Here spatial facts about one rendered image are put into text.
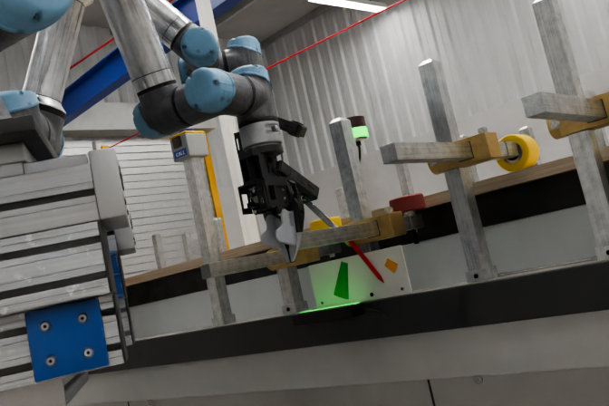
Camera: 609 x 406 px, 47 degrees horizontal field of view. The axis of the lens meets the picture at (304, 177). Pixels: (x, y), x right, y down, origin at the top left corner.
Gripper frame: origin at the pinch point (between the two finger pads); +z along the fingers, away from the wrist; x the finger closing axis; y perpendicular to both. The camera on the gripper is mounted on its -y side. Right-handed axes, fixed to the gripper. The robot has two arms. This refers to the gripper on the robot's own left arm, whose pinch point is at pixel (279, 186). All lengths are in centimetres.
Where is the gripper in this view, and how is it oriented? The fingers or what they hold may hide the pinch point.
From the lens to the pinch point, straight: 156.1
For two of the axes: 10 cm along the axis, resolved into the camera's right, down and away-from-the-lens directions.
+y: -9.1, 2.2, 3.4
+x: -3.6, -0.5, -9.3
